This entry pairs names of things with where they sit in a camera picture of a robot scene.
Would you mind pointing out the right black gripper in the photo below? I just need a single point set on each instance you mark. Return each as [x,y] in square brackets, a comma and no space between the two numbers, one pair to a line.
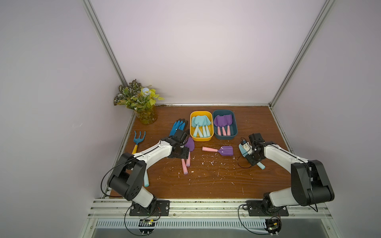
[253,151]

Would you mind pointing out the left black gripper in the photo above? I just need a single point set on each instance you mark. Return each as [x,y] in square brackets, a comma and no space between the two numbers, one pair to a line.
[185,154]

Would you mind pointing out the teal plastic storage box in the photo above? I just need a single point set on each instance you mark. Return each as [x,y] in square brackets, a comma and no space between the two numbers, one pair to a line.
[234,129]

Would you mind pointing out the purple square shovel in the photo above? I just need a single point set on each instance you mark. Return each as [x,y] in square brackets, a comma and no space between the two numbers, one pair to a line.
[222,122]
[223,150]
[184,167]
[229,121]

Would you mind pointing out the teal shovel sideways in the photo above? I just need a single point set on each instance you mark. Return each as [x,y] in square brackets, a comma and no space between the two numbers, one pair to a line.
[207,123]

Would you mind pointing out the yellow plastic storage box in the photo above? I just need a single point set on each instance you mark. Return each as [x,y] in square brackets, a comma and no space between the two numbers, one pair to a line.
[212,131]

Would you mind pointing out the purple pointed shovel top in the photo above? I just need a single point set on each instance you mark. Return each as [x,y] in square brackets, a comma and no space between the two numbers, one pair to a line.
[216,123]

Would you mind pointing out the purple pointed shovel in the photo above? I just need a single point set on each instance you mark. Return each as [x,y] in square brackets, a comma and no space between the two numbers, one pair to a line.
[216,123]
[190,145]

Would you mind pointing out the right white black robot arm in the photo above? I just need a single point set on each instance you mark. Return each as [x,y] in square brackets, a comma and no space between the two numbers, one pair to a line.
[310,184]

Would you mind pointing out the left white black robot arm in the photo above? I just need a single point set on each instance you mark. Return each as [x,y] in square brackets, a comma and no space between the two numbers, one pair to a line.
[127,178]

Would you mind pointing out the purple pointed shovel lower left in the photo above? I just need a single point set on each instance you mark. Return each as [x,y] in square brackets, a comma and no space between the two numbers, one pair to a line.
[190,145]

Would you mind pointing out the blue grey gardening glove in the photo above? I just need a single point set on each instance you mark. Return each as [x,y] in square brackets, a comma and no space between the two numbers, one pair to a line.
[179,124]

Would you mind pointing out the artificial plant in glass vase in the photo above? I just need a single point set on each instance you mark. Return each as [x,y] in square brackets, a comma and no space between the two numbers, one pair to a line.
[140,99]

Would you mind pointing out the right small circuit board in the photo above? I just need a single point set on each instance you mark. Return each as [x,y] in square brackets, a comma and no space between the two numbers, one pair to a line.
[273,225]

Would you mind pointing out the small circuit board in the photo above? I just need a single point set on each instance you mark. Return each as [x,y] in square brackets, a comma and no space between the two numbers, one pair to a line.
[273,225]
[146,226]

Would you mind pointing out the left small circuit board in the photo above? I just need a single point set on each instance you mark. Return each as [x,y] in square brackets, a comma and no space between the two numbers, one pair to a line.
[146,226]

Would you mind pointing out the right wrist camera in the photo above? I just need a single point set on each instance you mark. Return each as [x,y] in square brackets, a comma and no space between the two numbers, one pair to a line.
[247,147]

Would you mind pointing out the blue rake yellow handle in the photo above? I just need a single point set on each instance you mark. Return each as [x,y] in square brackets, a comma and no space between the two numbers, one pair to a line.
[137,140]

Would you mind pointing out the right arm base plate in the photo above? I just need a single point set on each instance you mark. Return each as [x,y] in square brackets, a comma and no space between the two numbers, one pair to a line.
[264,208]

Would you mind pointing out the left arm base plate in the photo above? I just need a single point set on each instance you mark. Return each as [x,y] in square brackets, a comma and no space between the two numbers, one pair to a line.
[156,208]

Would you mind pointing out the aluminium front rail frame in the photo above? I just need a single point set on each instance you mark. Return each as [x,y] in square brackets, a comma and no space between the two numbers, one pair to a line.
[219,214]

